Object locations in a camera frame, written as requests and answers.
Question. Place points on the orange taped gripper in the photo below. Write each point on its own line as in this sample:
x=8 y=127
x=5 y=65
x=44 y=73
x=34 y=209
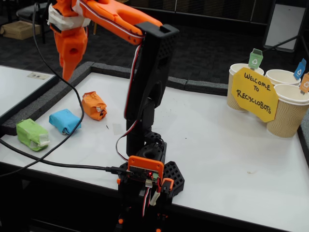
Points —
x=68 y=47

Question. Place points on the orange paper rubbish packet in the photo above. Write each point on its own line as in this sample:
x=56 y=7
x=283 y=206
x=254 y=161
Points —
x=93 y=106

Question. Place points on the blue paper rubbish packet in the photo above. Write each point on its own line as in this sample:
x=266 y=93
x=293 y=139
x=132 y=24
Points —
x=64 y=120

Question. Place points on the orange and black robot arm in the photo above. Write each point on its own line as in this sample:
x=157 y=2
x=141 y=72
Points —
x=154 y=72

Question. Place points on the black robot base clamp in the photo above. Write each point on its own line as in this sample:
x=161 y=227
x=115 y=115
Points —
x=173 y=174

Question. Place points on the green paper rubbish packet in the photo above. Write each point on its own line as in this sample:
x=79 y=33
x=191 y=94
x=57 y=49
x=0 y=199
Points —
x=30 y=134

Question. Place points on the long dark grey foam strip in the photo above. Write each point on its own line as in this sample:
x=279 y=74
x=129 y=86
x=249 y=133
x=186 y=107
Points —
x=108 y=68

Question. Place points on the black metal table legs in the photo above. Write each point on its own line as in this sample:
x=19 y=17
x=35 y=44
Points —
x=43 y=36

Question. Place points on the small paper label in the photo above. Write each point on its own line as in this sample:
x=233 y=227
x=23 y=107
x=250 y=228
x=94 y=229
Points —
x=37 y=76

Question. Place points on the brown cardboard box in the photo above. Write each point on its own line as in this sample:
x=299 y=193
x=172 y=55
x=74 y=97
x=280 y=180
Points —
x=20 y=30

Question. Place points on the white table black edge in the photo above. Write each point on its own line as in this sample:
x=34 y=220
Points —
x=19 y=89

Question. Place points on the clear tape patch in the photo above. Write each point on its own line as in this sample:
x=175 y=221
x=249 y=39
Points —
x=117 y=128

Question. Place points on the short dark grey foam strip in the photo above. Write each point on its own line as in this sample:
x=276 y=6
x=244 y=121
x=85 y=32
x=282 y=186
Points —
x=212 y=87

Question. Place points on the ribbed beige paper cup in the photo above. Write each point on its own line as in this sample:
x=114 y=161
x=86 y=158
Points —
x=280 y=76
x=233 y=106
x=287 y=118

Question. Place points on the green recycling bin tag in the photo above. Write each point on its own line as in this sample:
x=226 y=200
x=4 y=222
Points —
x=254 y=60

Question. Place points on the yellow welcome paper sign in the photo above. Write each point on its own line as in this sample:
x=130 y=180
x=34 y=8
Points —
x=256 y=96

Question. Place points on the black metal stand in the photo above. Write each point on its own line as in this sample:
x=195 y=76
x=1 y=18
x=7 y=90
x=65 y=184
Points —
x=281 y=43

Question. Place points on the blue recycling bin tag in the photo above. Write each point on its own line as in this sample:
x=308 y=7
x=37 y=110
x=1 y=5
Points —
x=299 y=71

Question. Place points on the orange recycling bin tag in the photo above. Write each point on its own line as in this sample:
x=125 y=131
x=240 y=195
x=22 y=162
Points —
x=305 y=83

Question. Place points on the controller board orange mount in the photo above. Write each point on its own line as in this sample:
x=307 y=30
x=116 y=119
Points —
x=144 y=166

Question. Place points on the white panel black frame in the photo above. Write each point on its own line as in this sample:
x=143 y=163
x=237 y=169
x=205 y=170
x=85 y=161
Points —
x=282 y=24

